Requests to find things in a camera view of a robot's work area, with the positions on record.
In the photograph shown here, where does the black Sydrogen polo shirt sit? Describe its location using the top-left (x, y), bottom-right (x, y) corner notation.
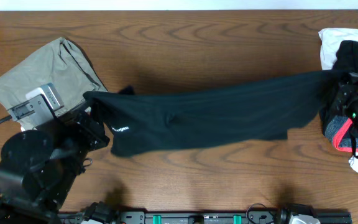
top-left (84, 70), bottom-right (347, 157)

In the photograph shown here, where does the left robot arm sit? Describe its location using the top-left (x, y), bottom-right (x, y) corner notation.
top-left (0, 100), bottom-right (109, 223)

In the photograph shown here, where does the black grey red garment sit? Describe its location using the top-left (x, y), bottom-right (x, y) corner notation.
top-left (319, 40), bottom-right (358, 152)

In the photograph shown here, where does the white garment on right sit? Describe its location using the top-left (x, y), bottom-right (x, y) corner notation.
top-left (318, 28), bottom-right (358, 70)

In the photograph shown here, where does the folded olive green garment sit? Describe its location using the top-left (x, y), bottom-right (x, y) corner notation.
top-left (0, 37), bottom-right (107, 119)

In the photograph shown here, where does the right black cable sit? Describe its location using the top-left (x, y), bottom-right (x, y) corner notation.
top-left (349, 133), bottom-right (358, 159)

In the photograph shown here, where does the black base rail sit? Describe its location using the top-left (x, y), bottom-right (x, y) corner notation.
top-left (58, 202), bottom-right (352, 224)

